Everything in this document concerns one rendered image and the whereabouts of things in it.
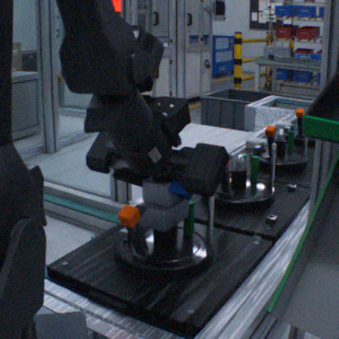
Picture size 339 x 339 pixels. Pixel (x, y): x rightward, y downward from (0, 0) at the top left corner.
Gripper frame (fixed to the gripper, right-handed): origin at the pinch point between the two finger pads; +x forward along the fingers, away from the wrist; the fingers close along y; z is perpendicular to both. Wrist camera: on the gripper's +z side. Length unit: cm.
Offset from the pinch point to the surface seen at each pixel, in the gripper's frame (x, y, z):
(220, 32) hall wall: 696, 486, 795
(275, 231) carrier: 17.7, -11.5, 3.5
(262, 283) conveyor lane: 10.7, -14.4, -7.2
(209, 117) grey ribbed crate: 148, 85, 116
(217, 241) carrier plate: 13.0, -4.6, -2.0
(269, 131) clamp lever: 27.6, -0.3, 29.3
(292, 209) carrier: 24.2, -11.4, 10.9
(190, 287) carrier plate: 4.2, -7.4, -12.0
